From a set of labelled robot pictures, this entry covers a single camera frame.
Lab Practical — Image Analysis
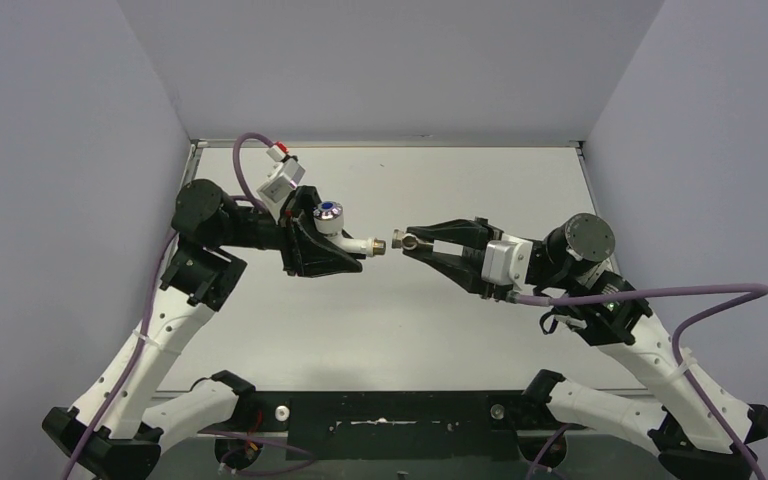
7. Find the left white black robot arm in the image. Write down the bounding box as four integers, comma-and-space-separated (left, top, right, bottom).
42, 179, 386, 479

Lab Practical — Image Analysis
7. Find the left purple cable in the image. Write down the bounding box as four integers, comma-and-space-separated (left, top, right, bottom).
59, 132, 319, 480

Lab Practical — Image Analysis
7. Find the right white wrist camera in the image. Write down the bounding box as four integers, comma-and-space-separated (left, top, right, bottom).
481, 237, 534, 289

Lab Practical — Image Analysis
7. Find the white faucet with chrome knob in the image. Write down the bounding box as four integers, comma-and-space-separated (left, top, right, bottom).
313, 201, 387, 258

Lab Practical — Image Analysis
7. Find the metal tee pipe fitting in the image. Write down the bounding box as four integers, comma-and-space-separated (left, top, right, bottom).
391, 229, 420, 251

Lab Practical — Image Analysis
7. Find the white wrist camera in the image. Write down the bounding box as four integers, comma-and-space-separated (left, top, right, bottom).
257, 155, 306, 210
481, 237, 534, 289

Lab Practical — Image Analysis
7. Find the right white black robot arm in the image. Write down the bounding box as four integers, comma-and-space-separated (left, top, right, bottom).
392, 213, 768, 479

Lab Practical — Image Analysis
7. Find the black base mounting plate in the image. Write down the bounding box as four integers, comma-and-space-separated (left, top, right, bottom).
210, 390, 560, 461

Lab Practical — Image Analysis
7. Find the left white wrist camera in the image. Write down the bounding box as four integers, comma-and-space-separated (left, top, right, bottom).
257, 155, 306, 210

